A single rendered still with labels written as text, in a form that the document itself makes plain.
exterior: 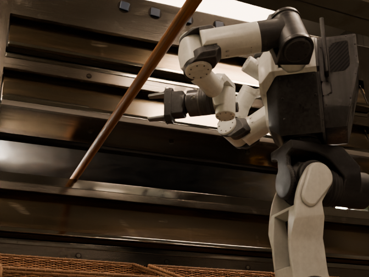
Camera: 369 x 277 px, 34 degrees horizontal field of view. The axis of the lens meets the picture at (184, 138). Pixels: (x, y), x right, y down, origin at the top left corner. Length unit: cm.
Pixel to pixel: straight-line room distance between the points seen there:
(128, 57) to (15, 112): 61
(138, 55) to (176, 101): 85
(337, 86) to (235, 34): 35
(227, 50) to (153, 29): 120
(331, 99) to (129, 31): 129
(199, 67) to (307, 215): 51
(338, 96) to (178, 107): 51
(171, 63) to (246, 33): 114
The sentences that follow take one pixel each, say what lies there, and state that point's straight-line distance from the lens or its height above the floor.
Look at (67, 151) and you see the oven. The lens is 268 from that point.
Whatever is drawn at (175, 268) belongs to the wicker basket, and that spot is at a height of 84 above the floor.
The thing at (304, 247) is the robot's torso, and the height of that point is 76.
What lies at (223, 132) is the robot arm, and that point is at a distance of 219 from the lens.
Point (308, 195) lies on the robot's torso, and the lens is 173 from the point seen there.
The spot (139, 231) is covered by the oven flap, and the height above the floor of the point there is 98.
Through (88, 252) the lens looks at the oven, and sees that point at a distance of 246.
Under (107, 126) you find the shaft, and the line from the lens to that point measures 197.
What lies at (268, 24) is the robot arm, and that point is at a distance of 175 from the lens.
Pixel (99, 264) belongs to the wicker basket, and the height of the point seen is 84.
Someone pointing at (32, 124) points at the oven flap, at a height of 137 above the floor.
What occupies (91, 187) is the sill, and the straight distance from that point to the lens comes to 252.
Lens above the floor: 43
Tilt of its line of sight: 22 degrees up
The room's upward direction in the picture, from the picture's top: straight up
